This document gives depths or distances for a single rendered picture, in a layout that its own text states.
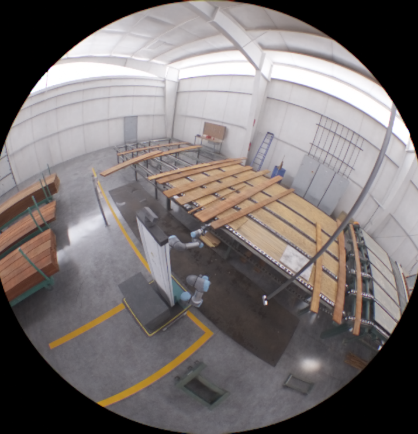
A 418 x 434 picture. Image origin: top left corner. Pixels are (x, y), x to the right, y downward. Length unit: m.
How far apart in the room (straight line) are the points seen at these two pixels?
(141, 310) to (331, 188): 7.40
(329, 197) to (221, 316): 6.49
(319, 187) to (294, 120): 3.38
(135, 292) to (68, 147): 10.62
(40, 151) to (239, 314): 12.39
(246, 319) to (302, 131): 7.50
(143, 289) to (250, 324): 1.79
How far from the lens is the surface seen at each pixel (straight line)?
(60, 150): 11.55
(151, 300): 1.68
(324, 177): 7.19
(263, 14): 6.29
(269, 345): 2.81
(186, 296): 1.83
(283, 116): 8.13
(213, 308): 2.55
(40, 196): 5.81
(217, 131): 9.60
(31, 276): 3.20
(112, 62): 12.00
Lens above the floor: 2.43
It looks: 39 degrees down
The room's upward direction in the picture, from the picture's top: 12 degrees clockwise
